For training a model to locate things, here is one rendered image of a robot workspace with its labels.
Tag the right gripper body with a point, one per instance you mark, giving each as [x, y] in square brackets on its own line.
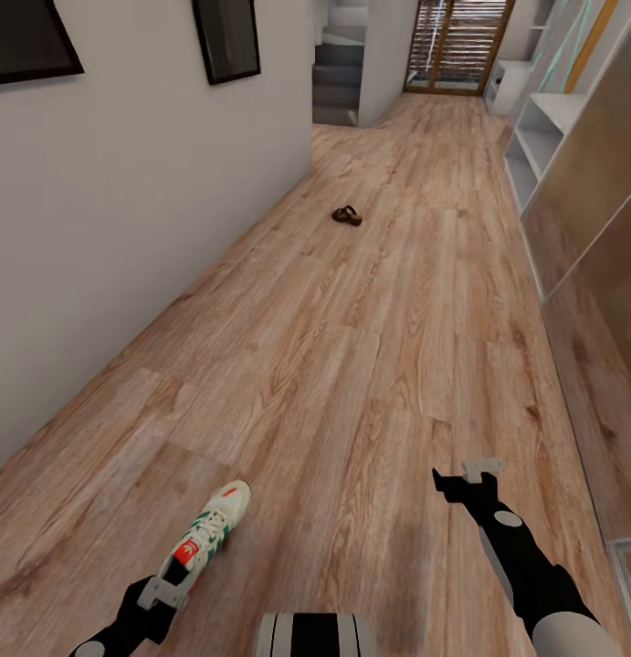
[459, 490]

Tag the standing mirror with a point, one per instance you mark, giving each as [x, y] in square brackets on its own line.
[545, 63]

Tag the robot trunk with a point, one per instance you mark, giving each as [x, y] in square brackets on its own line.
[315, 635]

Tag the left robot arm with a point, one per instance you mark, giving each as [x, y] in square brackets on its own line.
[147, 611]

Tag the gym shoe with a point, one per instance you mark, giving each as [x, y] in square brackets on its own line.
[221, 514]

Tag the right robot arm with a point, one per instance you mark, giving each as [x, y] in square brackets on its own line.
[544, 595]

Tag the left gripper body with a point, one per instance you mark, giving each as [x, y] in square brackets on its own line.
[152, 624]

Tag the sandal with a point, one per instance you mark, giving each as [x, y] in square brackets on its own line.
[347, 214]

